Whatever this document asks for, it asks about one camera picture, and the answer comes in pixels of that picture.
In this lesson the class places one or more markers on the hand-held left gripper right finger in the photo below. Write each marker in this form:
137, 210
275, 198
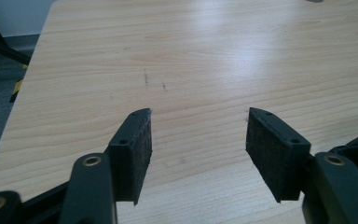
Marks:
276, 155

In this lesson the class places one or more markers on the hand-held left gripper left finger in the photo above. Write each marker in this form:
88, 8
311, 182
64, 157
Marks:
130, 155

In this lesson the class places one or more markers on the yellow-black floor tape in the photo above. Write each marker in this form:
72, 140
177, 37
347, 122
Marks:
17, 86

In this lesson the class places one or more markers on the grey round table grommet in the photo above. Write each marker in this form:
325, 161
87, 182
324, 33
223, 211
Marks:
315, 0

